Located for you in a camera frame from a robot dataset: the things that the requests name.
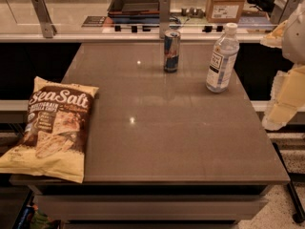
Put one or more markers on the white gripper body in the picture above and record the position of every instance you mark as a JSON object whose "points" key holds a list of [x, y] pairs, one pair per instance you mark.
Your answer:
{"points": [[294, 37]]}

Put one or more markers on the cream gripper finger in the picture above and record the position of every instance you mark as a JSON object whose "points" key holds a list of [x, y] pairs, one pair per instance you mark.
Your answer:
{"points": [[274, 38], [287, 98]]}

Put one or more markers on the clear plastic water bottle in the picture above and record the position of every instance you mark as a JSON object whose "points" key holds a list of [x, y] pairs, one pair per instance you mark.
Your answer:
{"points": [[225, 51]]}

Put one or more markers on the sea salt chip bag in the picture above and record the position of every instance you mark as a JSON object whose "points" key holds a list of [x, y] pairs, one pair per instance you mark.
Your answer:
{"points": [[56, 134]]}

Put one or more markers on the cardboard box with label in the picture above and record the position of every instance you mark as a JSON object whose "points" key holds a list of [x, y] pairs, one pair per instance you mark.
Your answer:
{"points": [[224, 11]]}

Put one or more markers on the red bull energy can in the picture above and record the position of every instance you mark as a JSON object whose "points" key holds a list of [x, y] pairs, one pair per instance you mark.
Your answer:
{"points": [[171, 51]]}

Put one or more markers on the grey table drawer front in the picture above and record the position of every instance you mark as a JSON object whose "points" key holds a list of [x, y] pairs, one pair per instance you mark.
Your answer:
{"points": [[146, 208]]}

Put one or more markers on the colourful items under table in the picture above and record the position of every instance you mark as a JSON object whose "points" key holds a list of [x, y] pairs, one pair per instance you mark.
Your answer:
{"points": [[32, 218]]}

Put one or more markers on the right metal glass bracket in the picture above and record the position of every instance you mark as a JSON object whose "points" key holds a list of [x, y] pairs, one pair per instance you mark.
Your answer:
{"points": [[282, 10]]}

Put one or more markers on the metal glass bracket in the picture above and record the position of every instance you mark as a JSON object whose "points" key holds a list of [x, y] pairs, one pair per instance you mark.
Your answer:
{"points": [[164, 16], [47, 27], [282, 10]]}

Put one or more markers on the middle metal glass bracket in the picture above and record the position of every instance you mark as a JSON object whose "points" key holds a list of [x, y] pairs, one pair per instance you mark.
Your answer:
{"points": [[164, 16]]}

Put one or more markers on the left metal glass bracket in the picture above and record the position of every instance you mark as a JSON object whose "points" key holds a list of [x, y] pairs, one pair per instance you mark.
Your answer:
{"points": [[47, 27]]}

